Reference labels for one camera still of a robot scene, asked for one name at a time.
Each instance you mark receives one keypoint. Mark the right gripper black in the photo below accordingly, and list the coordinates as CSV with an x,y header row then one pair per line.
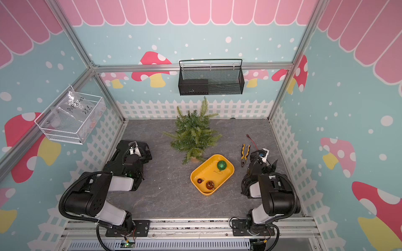
x,y
270,166

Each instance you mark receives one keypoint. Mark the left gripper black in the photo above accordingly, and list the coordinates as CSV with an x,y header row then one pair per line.
x,y
143,152

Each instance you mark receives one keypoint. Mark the green glitter ball ornament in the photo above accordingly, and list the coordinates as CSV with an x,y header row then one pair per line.
x,y
221,165

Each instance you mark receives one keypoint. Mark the shiny copper ball ornament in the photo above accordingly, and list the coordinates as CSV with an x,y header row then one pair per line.
x,y
210,185

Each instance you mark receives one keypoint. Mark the yellow plastic tray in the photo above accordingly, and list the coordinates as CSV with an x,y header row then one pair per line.
x,y
208,171

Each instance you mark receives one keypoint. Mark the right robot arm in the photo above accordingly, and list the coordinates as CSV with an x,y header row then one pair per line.
x,y
278,195

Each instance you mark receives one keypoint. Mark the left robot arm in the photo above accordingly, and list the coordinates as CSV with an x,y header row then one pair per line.
x,y
86,198

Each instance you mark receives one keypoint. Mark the wooden tree base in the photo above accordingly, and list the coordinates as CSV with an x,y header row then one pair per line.
x,y
194,160

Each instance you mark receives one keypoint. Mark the small green christmas tree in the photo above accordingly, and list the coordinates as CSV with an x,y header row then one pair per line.
x,y
193,134

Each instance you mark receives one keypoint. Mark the yellow black pliers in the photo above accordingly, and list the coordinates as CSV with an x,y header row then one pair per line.
x,y
244,154

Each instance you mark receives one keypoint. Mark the clear plastic bag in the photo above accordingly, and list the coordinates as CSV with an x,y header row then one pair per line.
x,y
76,116

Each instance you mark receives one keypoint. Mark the green circuit board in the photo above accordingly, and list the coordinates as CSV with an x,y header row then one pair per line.
x,y
128,244

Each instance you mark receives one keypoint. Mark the black box in basket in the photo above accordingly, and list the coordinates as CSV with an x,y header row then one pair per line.
x,y
188,87

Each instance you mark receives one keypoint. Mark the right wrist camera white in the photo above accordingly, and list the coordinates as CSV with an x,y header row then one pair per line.
x,y
263,155

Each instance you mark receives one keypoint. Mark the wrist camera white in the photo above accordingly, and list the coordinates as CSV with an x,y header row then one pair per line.
x,y
263,155
134,149

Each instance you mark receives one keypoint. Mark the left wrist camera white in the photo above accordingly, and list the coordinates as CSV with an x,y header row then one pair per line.
x,y
134,149

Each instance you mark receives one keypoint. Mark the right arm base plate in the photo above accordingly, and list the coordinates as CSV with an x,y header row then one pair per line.
x,y
242,227

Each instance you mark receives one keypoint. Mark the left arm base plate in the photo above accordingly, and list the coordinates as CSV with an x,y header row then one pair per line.
x,y
133,228

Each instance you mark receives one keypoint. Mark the white wire basket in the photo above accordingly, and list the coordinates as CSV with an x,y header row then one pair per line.
x,y
42,121

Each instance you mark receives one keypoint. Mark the black wire mesh basket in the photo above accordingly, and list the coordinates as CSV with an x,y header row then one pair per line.
x,y
225,76

